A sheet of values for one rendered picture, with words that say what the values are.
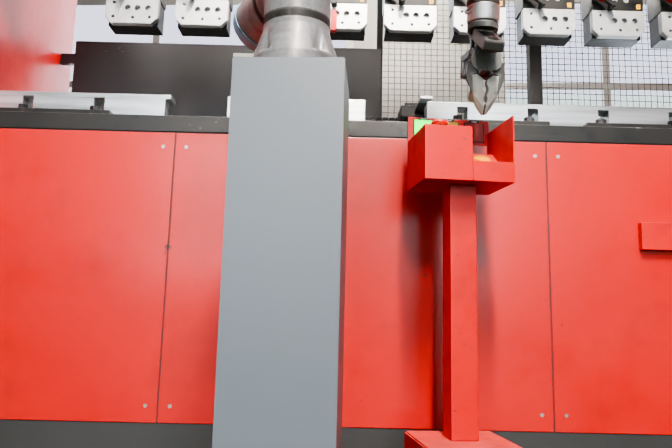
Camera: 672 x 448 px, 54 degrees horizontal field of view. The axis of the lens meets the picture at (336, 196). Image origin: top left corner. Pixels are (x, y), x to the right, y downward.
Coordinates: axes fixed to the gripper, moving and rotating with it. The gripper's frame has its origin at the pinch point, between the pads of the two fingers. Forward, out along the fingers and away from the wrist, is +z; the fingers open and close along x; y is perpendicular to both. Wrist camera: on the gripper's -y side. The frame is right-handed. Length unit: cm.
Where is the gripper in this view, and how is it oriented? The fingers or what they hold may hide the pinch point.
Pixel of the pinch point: (484, 108)
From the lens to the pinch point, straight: 155.3
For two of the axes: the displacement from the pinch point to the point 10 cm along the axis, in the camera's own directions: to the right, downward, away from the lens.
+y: -1.3, 0.8, 9.9
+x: -9.9, -0.5, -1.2
